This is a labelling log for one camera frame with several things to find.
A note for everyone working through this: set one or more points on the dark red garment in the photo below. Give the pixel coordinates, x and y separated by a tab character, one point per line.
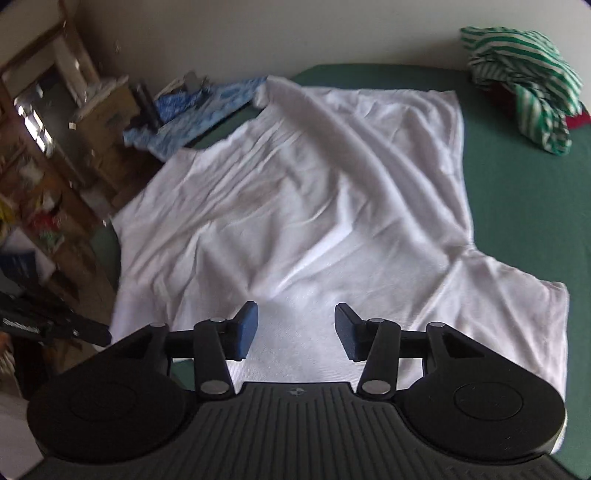
579	121

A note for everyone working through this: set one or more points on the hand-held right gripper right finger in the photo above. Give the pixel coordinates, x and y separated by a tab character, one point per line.
346	332

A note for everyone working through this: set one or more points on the green white striped garment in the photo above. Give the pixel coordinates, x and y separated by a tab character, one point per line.
521	60

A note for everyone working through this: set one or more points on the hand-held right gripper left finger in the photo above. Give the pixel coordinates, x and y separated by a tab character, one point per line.
244	330

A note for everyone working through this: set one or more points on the blue patterned cloth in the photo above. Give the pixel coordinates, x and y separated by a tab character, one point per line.
184	115

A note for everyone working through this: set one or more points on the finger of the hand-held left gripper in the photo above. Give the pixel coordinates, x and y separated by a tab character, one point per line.
83	330

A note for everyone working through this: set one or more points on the green felt table cover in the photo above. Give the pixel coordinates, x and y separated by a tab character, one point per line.
517	207

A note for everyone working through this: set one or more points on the black bottle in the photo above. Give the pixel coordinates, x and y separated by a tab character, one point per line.
147	106

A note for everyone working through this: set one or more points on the white t-shirt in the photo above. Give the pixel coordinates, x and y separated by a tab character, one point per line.
300	207

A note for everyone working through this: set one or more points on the cardboard box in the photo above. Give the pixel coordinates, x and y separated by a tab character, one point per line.
104	124

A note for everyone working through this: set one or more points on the wooden shelf unit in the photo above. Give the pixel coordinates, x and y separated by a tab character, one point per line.
32	152

